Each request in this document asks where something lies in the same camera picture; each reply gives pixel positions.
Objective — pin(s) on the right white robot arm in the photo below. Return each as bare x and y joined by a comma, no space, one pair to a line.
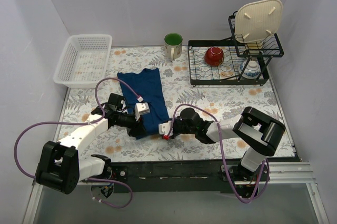
259,131

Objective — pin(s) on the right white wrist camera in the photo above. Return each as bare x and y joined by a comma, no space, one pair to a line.
166,130

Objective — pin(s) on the floral table mat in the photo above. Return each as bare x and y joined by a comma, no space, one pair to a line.
220,102

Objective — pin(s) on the red bowl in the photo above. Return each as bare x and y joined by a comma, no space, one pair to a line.
214,56

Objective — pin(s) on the white plastic basket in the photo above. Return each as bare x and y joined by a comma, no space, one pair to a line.
83,61

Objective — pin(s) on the blue t shirt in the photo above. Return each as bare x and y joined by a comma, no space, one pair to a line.
148,85

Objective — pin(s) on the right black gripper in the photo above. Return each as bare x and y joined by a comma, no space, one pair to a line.
173,126

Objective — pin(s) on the aluminium frame rail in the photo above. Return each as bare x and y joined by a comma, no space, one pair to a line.
274,172

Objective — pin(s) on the black wire dish rack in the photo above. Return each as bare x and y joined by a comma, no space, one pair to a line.
234,54

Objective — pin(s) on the green inside floral mug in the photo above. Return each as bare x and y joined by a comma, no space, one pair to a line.
173,46

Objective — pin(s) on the cream square plastic lid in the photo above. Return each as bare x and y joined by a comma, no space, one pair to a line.
258,20

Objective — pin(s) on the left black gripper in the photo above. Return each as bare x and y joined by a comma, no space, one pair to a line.
137,128

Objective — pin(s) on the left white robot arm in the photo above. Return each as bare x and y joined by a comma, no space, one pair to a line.
60,166

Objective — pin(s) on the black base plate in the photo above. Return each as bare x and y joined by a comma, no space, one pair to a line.
170,176

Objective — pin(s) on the blue white patterned bowl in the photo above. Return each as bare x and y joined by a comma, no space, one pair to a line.
252,70

